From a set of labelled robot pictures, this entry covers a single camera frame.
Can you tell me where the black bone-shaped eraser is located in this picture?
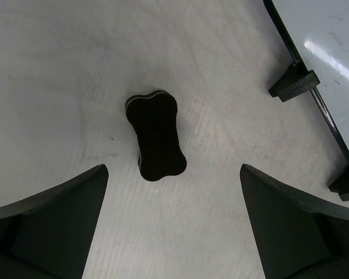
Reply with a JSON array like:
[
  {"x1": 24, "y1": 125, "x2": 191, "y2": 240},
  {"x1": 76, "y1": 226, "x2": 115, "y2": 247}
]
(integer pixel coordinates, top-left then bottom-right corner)
[{"x1": 125, "y1": 90, "x2": 187, "y2": 181}]

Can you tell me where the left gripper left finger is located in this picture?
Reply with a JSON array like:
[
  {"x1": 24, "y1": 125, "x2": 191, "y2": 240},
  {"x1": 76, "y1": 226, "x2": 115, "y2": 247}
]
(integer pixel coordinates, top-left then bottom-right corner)
[{"x1": 0, "y1": 164, "x2": 109, "y2": 278}]

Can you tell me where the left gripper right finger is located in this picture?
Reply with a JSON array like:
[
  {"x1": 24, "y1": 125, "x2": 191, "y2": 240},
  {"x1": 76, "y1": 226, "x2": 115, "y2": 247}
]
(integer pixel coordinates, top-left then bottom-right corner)
[{"x1": 240, "y1": 164, "x2": 349, "y2": 278}]

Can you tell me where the whiteboard foot black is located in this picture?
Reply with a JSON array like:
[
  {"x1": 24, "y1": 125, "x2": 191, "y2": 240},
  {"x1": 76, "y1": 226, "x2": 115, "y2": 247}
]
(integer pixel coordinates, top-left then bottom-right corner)
[
  {"x1": 268, "y1": 63, "x2": 320, "y2": 102},
  {"x1": 329, "y1": 166, "x2": 349, "y2": 202}
]

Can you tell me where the right whiteboard foot black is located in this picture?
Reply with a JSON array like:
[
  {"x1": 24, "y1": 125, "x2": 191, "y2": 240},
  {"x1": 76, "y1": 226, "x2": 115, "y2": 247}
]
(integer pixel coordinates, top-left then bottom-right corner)
[{"x1": 329, "y1": 166, "x2": 349, "y2": 202}]

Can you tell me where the left whiteboard foot black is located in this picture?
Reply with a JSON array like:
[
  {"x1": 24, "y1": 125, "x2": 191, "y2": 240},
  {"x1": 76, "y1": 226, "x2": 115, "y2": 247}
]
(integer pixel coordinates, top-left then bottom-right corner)
[{"x1": 268, "y1": 63, "x2": 320, "y2": 102}]

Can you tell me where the white whiteboard black frame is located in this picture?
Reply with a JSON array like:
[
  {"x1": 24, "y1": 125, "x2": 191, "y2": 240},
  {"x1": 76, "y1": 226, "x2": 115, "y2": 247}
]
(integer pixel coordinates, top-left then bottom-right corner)
[{"x1": 264, "y1": 1, "x2": 349, "y2": 166}]

